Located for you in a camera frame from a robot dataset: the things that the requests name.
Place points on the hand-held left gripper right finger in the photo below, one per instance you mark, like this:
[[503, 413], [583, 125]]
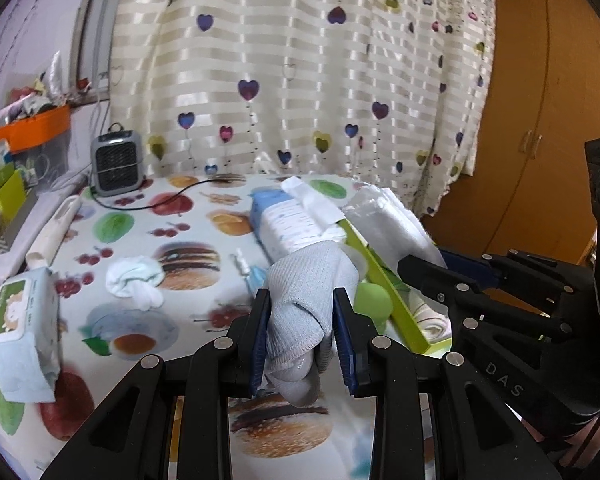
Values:
[[342, 340]]

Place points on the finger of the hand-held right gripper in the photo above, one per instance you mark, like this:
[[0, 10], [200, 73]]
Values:
[[425, 275], [465, 260]]

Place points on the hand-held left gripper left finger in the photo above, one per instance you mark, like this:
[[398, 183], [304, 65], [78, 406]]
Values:
[[260, 340]]

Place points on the yellow-green storage box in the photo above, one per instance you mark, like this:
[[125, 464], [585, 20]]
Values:
[[405, 310]]

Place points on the grey knit cloth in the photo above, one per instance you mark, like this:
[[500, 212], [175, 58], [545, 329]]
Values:
[[300, 285]]

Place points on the white plastic bag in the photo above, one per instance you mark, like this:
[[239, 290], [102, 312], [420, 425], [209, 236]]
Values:
[[390, 215]]

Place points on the fruit print tablecloth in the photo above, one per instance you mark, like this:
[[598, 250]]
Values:
[[180, 310]]

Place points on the blue and white diaper pack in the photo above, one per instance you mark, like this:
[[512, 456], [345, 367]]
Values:
[[285, 225]]

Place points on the white sock bundle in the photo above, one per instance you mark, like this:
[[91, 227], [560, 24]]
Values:
[[130, 275]]

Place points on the wooden wardrobe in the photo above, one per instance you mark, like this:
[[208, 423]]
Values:
[[530, 85]]

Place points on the striped curtain with hearts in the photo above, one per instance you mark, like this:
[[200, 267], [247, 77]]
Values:
[[330, 85]]

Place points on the grey space heater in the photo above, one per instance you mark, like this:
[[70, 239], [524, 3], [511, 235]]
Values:
[[115, 165]]

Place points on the cream paper roll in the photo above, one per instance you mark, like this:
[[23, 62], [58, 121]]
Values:
[[55, 230]]

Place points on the wet wipes pack green lid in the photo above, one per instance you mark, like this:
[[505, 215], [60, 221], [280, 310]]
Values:
[[20, 355]]

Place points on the light green carton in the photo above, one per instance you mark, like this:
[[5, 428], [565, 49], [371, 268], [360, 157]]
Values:
[[5, 197]]

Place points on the clear bin with orange lid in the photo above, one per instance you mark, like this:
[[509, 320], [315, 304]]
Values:
[[35, 127]]

